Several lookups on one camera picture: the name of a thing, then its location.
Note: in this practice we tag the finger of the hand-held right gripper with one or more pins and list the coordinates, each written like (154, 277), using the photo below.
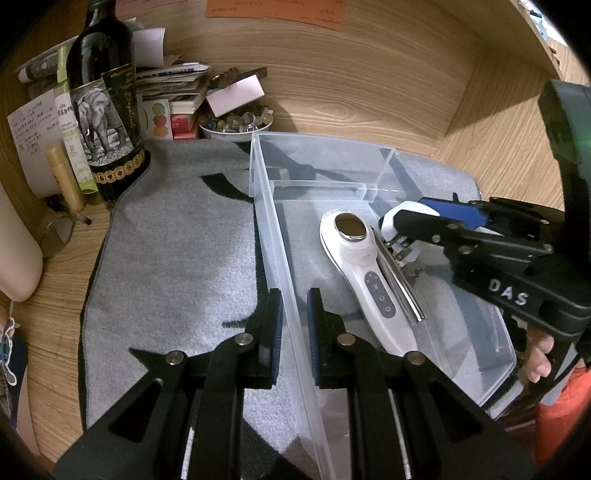
(450, 210)
(425, 227)

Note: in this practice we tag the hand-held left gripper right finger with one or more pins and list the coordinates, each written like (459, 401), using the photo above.
(314, 332)

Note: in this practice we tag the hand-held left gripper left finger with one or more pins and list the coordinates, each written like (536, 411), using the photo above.
(276, 332)

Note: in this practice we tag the silver metal bar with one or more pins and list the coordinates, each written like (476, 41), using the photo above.
(401, 286)

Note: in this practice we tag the white handheld massager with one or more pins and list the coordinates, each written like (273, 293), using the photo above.
(364, 277)

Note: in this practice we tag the clear plastic box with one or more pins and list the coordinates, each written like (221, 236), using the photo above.
(323, 194)

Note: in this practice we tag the person's right hand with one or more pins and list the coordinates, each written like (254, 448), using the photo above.
(538, 360)

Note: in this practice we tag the grey mat with black print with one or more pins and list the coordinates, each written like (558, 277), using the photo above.
(175, 258)

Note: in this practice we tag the person's orange clothing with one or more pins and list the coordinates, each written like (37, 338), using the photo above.
(561, 415)

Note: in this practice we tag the bowl of beads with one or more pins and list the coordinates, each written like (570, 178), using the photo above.
(231, 131)

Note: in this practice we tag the small white box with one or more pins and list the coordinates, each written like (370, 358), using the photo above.
(235, 94)

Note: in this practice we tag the eyeglasses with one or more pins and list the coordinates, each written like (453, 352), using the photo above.
(55, 235)

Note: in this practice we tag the cream lip balm tube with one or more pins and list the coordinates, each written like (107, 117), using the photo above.
(64, 180)

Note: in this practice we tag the orange sticky note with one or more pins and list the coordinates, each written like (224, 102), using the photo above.
(277, 11)

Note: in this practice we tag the blue cartoon charm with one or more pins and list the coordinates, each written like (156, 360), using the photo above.
(7, 350)

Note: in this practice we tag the stack of papers and books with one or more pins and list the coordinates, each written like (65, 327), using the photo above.
(184, 78)

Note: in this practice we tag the cream rounded container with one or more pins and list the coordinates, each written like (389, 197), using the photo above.
(16, 249)

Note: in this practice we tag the green label slim bottle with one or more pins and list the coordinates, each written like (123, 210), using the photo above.
(76, 143)

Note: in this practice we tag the white handwritten note paper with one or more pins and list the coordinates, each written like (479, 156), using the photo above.
(32, 138)

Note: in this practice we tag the dark wine bottle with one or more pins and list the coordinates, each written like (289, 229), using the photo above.
(106, 55)

